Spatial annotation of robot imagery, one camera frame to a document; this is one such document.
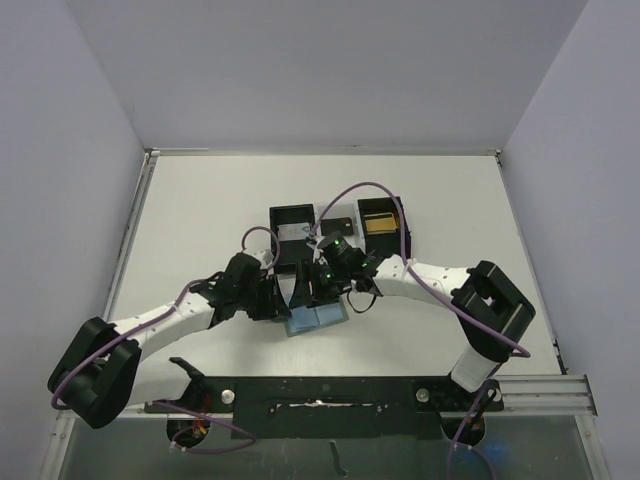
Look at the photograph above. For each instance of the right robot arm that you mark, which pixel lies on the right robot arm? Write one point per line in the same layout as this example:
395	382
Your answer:
493	313

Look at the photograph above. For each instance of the black right bin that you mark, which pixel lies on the black right bin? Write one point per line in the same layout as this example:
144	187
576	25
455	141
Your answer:
388	244

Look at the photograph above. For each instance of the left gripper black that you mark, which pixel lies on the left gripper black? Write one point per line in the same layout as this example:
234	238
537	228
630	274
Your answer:
274	307

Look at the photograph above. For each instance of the green card holder wallet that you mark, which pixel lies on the green card holder wallet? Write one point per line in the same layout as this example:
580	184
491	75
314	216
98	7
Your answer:
305	320

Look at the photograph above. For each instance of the black bin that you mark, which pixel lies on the black bin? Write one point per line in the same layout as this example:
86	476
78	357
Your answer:
388	244
291	252

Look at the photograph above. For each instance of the silver card in left bin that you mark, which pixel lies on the silver card in left bin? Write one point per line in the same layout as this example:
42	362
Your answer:
293	231

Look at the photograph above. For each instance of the white middle bin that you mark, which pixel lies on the white middle bin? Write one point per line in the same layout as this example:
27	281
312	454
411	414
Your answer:
341	210

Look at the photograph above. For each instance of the black left bin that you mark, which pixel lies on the black left bin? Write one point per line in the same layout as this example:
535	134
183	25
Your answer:
291	252

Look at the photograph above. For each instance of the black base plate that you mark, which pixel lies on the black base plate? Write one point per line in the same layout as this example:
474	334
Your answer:
328	408

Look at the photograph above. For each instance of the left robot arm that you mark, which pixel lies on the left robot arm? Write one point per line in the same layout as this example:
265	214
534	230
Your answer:
98	375

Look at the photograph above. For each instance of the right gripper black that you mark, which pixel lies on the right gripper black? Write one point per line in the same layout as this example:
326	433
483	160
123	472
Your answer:
314	282

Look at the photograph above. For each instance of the black card in white bin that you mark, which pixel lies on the black card in white bin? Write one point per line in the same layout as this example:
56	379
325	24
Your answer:
342	225

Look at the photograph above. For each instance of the gold credit card in bin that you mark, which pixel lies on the gold credit card in bin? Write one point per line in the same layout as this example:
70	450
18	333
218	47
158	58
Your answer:
380	223

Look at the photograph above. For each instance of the aluminium front rail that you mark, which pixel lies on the aluminium front rail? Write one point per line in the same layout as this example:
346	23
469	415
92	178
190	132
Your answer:
522	395

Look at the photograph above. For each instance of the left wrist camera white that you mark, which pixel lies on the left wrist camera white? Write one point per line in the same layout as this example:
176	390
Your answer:
266	259

